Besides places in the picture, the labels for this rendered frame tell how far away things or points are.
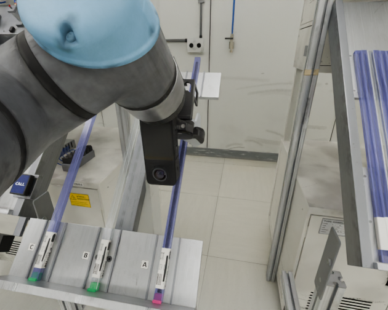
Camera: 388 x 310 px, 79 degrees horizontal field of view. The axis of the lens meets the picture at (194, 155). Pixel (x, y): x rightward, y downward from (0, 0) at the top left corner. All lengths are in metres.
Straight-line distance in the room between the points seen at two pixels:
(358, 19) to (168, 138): 0.70
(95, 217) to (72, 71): 0.93
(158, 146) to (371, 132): 0.49
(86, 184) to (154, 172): 0.68
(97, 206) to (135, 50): 0.91
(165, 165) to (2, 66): 0.21
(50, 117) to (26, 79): 0.03
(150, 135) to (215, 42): 2.06
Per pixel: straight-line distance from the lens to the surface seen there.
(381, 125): 0.67
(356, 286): 1.15
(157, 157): 0.33
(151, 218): 0.60
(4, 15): 1.12
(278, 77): 2.36
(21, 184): 0.69
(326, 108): 2.51
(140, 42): 0.17
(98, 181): 0.98
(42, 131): 0.19
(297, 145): 0.98
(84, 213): 1.10
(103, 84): 0.19
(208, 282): 1.36
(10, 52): 0.20
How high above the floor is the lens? 1.09
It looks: 25 degrees down
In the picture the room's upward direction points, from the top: straight up
